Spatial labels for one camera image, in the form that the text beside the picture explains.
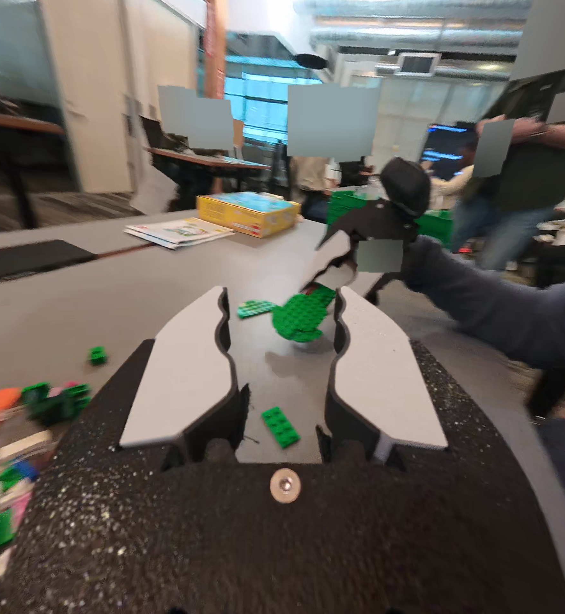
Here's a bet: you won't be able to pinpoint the green plastic crate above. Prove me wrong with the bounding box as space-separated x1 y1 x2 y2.
327 189 454 251

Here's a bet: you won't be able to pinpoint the person's right forearm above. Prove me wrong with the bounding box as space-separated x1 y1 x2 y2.
401 235 565 373

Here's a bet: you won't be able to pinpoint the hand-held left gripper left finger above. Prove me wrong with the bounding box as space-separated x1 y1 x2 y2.
119 286 241 454

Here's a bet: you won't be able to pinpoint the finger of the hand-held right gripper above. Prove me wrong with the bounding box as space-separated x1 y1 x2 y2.
306 261 360 290
314 230 355 276

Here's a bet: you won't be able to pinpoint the green lego plate assembly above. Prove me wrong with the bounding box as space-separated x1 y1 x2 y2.
271 282 337 343

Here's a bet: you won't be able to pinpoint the green rectangular lego plate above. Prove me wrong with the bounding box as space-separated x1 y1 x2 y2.
261 406 301 450

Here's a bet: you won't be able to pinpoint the green rounded wedge lego plate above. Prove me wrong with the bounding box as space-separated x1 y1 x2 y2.
236 299 279 319

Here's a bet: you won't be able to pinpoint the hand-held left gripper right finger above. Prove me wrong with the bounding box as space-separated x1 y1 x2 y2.
325 286 449 462

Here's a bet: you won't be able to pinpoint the computer monitor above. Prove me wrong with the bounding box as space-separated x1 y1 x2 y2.
419 123 478 179

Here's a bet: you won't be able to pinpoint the instruction booklets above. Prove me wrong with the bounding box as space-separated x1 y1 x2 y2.
124 217 236 250

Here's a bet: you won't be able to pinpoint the yellow lego box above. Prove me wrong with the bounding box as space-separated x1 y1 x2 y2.
196 191 303 239

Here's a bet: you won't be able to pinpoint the black mat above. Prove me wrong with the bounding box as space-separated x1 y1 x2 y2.
0 239 97 289

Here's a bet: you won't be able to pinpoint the pile of green lego pieces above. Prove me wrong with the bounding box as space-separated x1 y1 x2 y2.
21 381 92 426

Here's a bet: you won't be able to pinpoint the wooden background desk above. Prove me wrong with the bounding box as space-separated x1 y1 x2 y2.
145 146 272 193

